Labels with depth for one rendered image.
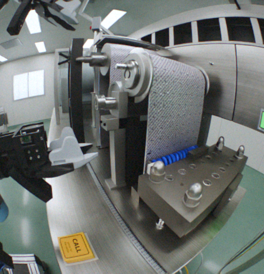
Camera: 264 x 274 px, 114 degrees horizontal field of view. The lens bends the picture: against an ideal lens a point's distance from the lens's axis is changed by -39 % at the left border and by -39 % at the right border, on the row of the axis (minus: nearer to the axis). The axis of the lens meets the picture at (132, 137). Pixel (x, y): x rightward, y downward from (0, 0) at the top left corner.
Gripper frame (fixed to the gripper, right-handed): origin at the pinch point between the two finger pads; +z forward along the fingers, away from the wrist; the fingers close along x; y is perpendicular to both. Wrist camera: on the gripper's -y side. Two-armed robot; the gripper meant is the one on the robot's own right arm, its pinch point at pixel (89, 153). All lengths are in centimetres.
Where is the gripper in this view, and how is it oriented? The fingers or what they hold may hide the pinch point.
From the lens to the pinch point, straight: 28.3
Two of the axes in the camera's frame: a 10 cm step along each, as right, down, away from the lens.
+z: 8.6, -1.6, 4.8
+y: 0.3, -9.3, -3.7
